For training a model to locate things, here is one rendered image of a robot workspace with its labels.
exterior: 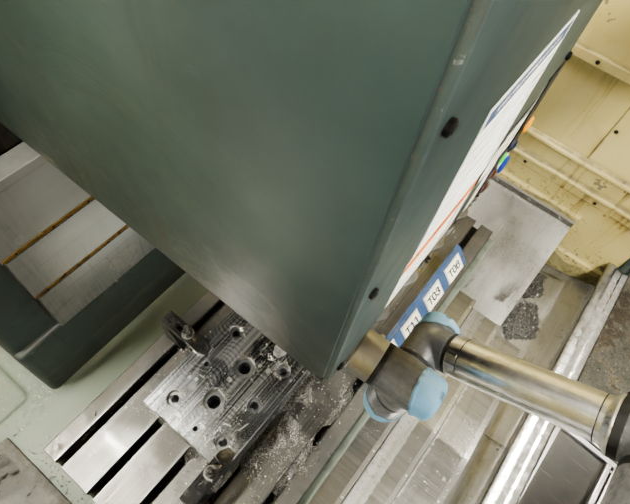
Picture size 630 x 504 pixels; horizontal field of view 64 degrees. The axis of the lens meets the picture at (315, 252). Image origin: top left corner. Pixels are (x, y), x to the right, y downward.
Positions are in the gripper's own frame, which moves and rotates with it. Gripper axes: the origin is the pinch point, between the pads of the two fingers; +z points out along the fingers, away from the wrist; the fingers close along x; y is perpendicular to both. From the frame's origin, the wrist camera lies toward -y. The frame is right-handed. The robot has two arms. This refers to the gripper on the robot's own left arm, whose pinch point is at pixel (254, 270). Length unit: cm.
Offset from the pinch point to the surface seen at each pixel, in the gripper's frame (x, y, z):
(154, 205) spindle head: -12.1, -27.9, 5.4
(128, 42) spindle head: -12, -49, 4
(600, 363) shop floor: 115, 133, -118
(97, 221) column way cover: -0.6, 25.2, 40.7
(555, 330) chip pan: 71, 69, -71
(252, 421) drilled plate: -12.4, 39.4, -10.8
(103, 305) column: -8, 60, 42
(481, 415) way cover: 29, 63, -60
